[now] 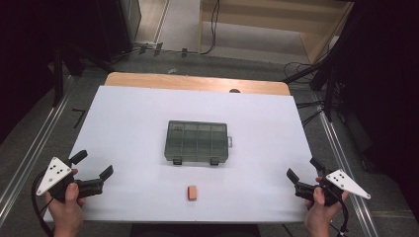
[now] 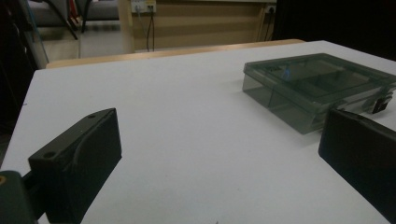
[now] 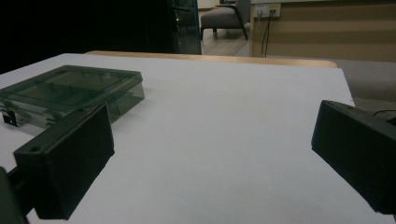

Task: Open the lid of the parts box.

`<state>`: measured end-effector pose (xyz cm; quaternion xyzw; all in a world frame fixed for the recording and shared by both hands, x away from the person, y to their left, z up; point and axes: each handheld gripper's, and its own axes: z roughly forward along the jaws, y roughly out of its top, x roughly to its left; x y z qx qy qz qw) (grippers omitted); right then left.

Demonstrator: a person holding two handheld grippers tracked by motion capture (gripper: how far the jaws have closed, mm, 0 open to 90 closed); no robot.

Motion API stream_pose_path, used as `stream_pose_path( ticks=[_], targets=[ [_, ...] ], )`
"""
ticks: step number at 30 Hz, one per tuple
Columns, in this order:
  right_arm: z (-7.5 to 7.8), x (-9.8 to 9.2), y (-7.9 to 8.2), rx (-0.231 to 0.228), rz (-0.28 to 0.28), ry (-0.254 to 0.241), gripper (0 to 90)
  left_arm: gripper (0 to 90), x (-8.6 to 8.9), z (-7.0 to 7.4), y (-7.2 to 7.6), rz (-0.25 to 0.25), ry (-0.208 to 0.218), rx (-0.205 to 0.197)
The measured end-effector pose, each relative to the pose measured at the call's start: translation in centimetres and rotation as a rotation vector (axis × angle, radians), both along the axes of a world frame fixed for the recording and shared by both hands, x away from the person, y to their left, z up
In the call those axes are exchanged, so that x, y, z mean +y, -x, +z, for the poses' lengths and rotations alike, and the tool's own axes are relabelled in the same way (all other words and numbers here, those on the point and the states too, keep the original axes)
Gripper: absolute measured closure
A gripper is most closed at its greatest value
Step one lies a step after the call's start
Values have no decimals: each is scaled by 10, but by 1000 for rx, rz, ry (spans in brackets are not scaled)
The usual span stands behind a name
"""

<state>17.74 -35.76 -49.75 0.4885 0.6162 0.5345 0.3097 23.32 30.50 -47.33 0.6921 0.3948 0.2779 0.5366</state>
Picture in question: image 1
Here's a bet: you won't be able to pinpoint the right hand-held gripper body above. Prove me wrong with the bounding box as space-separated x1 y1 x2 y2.
294 169 372 207

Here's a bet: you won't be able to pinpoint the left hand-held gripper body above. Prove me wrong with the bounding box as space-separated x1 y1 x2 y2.
36 156 105 203

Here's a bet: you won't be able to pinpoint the grey clear compartment box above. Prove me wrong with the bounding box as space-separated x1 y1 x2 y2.
163 119 233 166

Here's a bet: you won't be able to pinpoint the person's right hand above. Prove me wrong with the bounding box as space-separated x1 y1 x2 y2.
303 186 350 237

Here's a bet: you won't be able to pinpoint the person's left hand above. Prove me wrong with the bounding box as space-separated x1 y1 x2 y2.
43 182 87 237

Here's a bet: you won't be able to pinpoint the white table board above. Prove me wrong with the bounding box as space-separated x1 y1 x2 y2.
42 85 333 224

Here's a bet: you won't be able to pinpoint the black metal stand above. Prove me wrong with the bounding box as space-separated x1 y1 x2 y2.
50 42 117 108
283 48 350 122

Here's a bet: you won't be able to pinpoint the person's dark clothing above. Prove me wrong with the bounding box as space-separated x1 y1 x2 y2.
129 222 261 237

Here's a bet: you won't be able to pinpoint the dark cabinet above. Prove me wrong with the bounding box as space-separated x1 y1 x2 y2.
95 0 142 63

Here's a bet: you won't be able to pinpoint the light wooden shelf unit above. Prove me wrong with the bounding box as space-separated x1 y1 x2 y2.
197 0 355 65

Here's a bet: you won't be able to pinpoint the metal floor rail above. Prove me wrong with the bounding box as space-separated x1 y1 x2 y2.
0 77 75 218
317 105 379 237

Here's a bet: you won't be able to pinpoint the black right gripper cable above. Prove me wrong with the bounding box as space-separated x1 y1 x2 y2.
329 198 351 237

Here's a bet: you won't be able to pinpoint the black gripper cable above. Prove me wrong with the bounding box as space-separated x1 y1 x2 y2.
329 198 351 237
31 171 55 237

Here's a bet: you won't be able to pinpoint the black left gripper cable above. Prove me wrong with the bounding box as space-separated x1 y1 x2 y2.
31 171 55 237

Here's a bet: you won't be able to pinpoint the black floor cables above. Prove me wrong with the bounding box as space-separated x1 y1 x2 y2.
283 60 325 127

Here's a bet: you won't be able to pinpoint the black hanging cable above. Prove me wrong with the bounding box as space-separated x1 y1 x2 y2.
199 0 221 55

